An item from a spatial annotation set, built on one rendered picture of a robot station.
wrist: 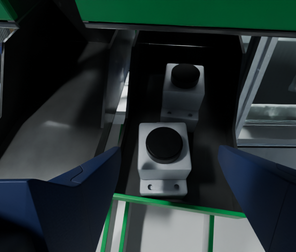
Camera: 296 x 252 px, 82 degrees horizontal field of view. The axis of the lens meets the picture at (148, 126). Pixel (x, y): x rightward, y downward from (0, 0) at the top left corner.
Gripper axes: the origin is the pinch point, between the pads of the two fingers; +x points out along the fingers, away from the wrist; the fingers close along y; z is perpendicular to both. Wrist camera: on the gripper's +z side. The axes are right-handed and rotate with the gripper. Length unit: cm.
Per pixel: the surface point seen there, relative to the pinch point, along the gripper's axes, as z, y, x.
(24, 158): -4.2, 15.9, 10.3
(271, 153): -39, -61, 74
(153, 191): -5.3, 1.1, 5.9
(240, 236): -39, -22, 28
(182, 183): -4.8, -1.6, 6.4
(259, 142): -31, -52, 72
